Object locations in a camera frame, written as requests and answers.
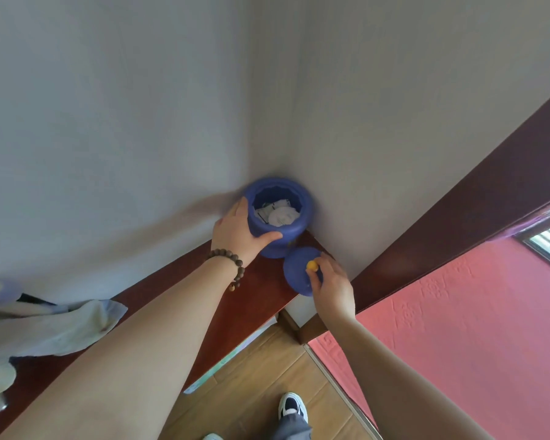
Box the person's right hand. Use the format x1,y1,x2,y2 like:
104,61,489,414
306,251,358,324

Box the person's left hand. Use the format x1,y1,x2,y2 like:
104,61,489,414
210,196,284,271

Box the blue jar lid yellow knob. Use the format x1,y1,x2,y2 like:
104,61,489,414
282,246,324,298

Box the blue plastic jar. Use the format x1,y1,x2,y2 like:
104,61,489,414
241,177,315,260

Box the person's left forearm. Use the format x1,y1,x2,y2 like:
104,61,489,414
0,258,239,440

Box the person's right black white shoe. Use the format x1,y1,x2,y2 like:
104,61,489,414
278,392,309,420

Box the white packet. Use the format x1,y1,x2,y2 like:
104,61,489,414
255,200,292,221

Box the red wooden table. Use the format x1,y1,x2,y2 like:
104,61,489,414
0,229,336,440

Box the dark grey trousers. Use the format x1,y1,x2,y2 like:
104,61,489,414
268,412,312,440

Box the red embossed carpet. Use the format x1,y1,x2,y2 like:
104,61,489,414
307,235,550,440

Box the blue patterned towel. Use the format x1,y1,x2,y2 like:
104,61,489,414
0,275,129,362

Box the brown wooden bead bracelet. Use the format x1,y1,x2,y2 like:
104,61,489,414
205,248,247,293

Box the dark wooden door frame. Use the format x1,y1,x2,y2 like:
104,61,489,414
302,82,550,347

